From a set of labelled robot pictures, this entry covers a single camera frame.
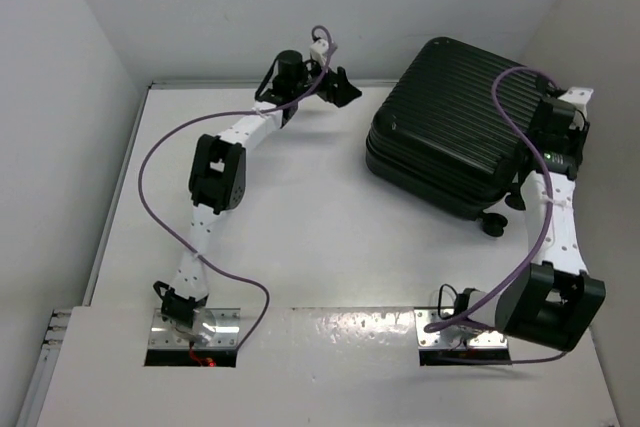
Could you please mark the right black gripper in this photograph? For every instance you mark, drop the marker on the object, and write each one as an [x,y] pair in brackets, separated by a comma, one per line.
[579,136]

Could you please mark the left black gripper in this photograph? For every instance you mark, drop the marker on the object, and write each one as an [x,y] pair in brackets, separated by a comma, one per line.
[342,92]

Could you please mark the black hard-shell suitcase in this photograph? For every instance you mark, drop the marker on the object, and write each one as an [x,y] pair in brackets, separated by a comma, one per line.
[443,134]

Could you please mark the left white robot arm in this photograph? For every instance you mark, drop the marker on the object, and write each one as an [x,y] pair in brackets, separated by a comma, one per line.
[217,179]

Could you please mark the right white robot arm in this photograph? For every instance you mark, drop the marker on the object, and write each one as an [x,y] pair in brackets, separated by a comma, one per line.
[553,300]

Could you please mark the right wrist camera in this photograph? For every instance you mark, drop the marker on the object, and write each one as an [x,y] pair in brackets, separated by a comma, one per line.
[579,97]

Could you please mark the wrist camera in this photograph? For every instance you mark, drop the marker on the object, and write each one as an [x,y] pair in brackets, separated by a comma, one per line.
[321,50]
[579,97]

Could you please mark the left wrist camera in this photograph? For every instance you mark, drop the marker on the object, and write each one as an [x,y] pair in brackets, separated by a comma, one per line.
[321,50]

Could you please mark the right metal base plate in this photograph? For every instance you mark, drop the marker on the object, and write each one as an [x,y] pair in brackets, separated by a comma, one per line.
[457,338]

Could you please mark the metal base plate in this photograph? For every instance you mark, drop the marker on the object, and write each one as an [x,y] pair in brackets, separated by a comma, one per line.
[457,338]
[212,329]

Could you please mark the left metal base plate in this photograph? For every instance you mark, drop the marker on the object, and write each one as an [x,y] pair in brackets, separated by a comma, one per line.
[212,329]

